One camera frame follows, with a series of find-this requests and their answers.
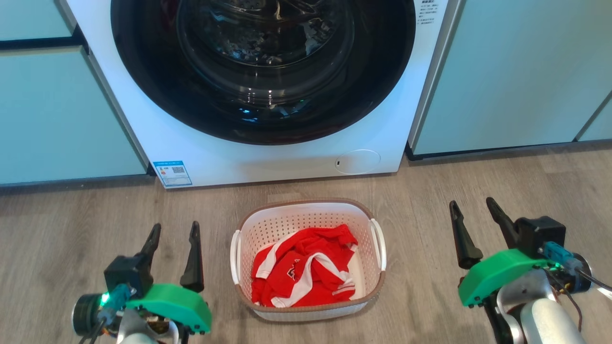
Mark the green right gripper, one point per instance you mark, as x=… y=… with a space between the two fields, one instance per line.
x=497 y=270

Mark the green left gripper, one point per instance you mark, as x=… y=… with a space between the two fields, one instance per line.
x=177 y=301

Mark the white perforated laundry basket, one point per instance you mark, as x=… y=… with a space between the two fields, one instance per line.
x=306 y=215

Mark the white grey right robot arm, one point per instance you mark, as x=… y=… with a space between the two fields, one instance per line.
x=545 y=320

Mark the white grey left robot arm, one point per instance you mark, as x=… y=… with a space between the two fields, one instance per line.
x=138 y=334

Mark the blue energy label sticker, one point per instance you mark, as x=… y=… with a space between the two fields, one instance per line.
x=172 y=173

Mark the red and white garment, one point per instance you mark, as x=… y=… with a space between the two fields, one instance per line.
x=291 y=277

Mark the white front-load washing machine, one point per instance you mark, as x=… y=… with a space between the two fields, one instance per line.
x=143 y=119

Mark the round white filter cover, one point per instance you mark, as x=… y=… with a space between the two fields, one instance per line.
x=357 y=161

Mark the pale green cabinet door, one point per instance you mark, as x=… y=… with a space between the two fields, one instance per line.
x=33 y=16
x=502 y=71
x=57 y=119
x=597 y=124

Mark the dark round glass washer door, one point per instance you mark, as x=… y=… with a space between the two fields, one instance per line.
x=143 y=95

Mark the small text sticker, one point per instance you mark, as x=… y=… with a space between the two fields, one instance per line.
x=428 y=10

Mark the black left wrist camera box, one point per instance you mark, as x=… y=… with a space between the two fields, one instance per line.
x=126 y=274

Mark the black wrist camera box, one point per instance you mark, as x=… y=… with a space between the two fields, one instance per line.
x=540 y=234
x=126 y=274

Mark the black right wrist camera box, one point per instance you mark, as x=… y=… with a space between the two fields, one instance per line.
x=540 y=234

